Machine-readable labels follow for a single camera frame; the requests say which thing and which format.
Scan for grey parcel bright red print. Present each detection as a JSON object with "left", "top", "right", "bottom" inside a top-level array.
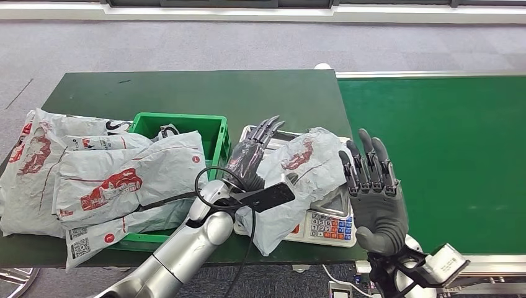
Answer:
[{"left": 53, "top": 130, "right": 210, "bottom": 229}]

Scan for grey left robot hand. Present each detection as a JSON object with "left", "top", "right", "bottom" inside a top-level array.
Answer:
[{"left": 223, "top": 115, "right": 285, "bottom": 193}]

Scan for grey parcel black-red print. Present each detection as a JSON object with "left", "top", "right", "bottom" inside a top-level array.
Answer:
[{"left": 59, "top": 123, "right": 196, "bottom": 273}]

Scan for chrome chair base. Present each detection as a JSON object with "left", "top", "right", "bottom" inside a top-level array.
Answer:
[{"left": 0, "top": 268, "right": 40, "bottom": 298}]

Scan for large grey red-print parcel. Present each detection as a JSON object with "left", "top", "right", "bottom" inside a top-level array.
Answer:
[{"left": 0, "top": 108, "right": 69, "bottom": 238}]

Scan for white floor socket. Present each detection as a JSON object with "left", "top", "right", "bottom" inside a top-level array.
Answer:
[{"left": 328, "top": 281, "right": 354, "bottom": 298}]

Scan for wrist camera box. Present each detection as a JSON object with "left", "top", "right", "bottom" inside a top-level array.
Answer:
[
  {"left": 423, "top": 243, "right": 471, "bottom": 287},
  {"left": 230, "top": 183, "right": 296, "bottom": 214}
]

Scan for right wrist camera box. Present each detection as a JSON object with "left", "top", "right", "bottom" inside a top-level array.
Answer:
[{"left": 423, "top": 243, "right": 471, "bottom": 287}]

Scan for grey parcel black letters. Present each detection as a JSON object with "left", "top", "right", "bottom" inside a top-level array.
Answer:
[{"left": 65, "top": 116, "right": 133, "bottom": 137}]

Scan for grey parcel faded red print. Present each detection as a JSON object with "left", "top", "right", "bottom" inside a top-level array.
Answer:
[{"left": 236, "top": 127, "right": 354, "bottom": 256}]

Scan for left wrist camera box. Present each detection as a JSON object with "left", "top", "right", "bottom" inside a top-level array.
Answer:
[{"left": 230, "top": 183, "right": 296, "bottom": 214}]

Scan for white floor cable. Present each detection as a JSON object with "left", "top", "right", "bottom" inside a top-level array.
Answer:
[{"left": 321, "top": 265, "right": 373, "bottom": 298}]

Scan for green plastic crate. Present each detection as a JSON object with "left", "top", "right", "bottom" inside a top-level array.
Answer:
[{"left": 107, "top": 112, "right": 231, "bottom": 253}]

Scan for green conveyor belt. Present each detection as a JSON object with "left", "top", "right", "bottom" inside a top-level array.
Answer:
[{"left": 336, "top": 70, "right": 526, "bottom": 284}]

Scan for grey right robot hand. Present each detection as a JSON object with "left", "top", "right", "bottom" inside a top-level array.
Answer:
[{"left": 339, "top": 129, "right": 409, "bottom": 256}]

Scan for white electronic scale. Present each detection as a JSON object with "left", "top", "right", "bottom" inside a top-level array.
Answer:
[{"left": 234, "top": 137, "right": 357, "bottom": 248}]

